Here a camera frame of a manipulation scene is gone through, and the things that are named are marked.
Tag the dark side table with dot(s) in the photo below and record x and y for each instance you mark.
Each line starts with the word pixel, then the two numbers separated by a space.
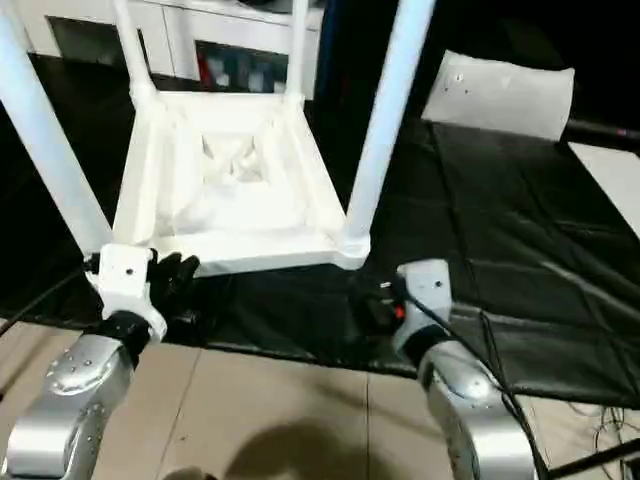
pixel 600 131

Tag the white glass-door cabinet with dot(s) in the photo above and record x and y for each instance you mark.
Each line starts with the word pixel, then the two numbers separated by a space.
pixel 180 40

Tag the white plastic table leg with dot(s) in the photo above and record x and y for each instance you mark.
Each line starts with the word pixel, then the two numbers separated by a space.
pixel 135 60
pixel 47 140
pixel 385 125
pixel 296 50

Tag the black metal rod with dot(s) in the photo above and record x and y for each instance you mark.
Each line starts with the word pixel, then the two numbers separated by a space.
pixel 590 460

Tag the red bottle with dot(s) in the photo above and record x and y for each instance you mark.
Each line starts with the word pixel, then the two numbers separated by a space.
pixel 205 67

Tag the dark left robot foot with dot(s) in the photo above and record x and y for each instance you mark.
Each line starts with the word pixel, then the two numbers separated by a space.
pixel 190 475

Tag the white curved plastic panel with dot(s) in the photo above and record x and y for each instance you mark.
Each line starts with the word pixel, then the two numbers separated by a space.
pixel 500 95

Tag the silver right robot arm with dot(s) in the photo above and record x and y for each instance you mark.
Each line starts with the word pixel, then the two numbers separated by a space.
pixel 475 415

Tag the white flat board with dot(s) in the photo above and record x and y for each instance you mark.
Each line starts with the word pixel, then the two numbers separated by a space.
pixel 615 180

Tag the white plastic table top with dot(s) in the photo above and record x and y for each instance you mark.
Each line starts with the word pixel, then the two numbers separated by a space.
pixel 240 240

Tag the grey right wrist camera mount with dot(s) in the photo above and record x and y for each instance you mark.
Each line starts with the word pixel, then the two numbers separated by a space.
pixel 430 285

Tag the black padded mat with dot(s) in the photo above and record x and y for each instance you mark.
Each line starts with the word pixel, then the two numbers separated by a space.
pixel 500 225

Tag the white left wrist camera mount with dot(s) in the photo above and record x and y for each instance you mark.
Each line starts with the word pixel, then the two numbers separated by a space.
pixel 122 280

